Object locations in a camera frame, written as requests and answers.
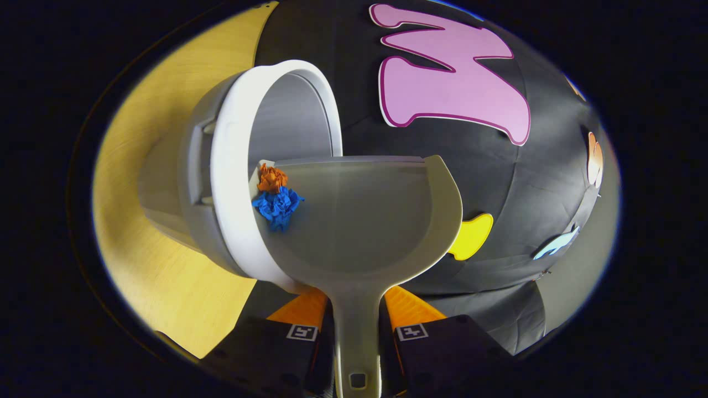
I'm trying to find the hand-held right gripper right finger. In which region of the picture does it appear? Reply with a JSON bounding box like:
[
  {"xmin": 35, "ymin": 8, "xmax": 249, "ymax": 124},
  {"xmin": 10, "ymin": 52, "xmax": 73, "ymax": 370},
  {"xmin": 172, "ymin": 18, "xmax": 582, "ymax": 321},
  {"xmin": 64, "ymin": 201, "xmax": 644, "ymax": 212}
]
[{"xmin": 378, "ymin": 285, "xmax": 513, "ymax": 398}]

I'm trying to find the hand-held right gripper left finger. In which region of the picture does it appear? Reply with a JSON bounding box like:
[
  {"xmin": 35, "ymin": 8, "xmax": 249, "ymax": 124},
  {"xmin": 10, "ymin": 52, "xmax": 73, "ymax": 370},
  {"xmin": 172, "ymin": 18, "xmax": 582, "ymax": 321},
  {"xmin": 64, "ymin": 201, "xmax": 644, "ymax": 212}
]
[{"xmin": 207, "ymin": 287, "xmax": 336, "ymax": 398}]

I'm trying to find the blue paper trash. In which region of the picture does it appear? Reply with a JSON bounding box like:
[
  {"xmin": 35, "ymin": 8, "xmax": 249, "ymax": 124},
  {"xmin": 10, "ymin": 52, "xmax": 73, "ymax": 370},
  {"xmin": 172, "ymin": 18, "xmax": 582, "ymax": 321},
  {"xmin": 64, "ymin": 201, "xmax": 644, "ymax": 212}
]
[{"xmin": 252, "ymin": 186, "xmax": 305, "ymax": 233}]

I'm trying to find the white plastic dustpan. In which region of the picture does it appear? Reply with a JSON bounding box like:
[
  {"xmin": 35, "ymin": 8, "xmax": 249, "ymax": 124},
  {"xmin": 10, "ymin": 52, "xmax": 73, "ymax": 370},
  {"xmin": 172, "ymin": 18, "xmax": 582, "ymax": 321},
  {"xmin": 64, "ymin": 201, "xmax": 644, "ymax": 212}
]
[{"xmin": 252, "ymin": 155, "xmax": 464, "ymax": 398}]

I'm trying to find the orange paper trash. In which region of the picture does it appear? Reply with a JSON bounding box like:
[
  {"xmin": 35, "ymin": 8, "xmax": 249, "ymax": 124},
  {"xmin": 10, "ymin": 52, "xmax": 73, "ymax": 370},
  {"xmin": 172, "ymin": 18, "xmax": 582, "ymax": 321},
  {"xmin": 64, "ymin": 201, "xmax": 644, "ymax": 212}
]
[{"xmin": 257, "ymin": 163, "xmax": 289, "ymax": 194}]

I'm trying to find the white ribbed garbage bin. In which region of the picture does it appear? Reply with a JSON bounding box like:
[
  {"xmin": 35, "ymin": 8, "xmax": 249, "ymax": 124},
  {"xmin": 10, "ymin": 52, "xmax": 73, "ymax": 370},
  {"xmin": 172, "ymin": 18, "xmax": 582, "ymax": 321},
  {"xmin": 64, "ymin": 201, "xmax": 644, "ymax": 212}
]
[{"xmin": 137, "ymin": 60, "xmax": 343, "ymax": 294}]

